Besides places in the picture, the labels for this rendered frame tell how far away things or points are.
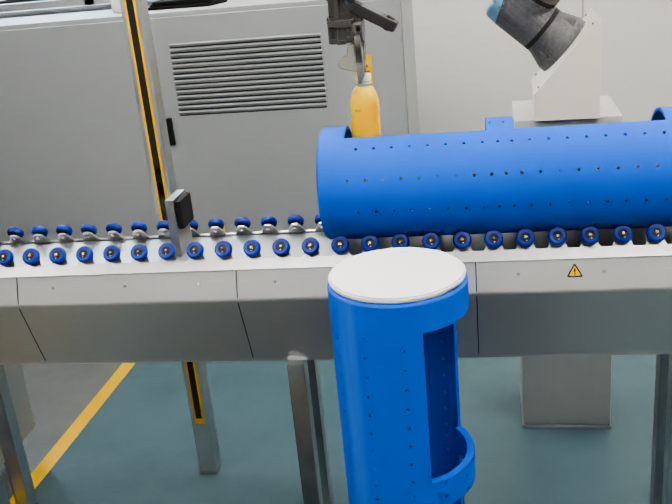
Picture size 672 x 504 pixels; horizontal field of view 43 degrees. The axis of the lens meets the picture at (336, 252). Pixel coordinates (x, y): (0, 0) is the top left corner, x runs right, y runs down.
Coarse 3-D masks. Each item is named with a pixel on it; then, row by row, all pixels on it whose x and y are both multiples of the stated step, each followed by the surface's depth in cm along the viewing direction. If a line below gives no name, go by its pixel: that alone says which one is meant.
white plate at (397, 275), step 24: (360, 264) 177; (384, 264) 176; (408, 264) 175; (432, 264) 174; (456, 264) 172; (336, 288) 167; (360, 288) 165; (384, 288) 164; (408, 288) 163; (432, 288) 162
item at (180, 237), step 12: (180, 192) 226; (168, 204) 220; (180, 204) 220; (168, 216) 221; (180, 216) 221; (192, 216) 229; (180, 228) 222; (180, 240) 224; (192, 240) 233; (180, 252) 224
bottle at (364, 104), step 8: (360, 88) 206; (368, 88) 206; (352, 96) 207; (360, 96) 205; (368, 96) 205; (376, 96) 207; (352, 104) 207; (360, 104) 206; (368, 104) 206; (376, 104) 207; (352, 112) 208; (360, 112) 206; (368, 112) 206; (376, 112) 207; (352, 120) 209; (360, 120) 207; (368, 120) 207; (376, 120) 208; (352, 128) 210; (360, 128) 208; (368, 128) 208; (376, 128) 208; (352, 136) 211; (360, 136) 209; (368, 136) 208
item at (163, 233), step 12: (192, 228) 236; (216, 228) 235; (240, 228) 234; (264, 228) 233; (276, 228) 234; (300, 228) 232; (12, 240) 246; (24, 240) 246; (36, 240) 245; (48, 240) 245; (60, 240) 244; (72, 240) 244; (84, 240) 244; (96, 240) 243
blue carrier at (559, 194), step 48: (336, 144) 205; (384, 144) 203; (432, 144) 200; (480, 144) 198; (528, 144) 196; (576, 144) 194; (624, 144) 193; (336, 192) 203; (384, 192) 201; (432, 192) 199; (480, 192) 198; (528, 192) 196; (576, 192) 195; (624, 192) 193
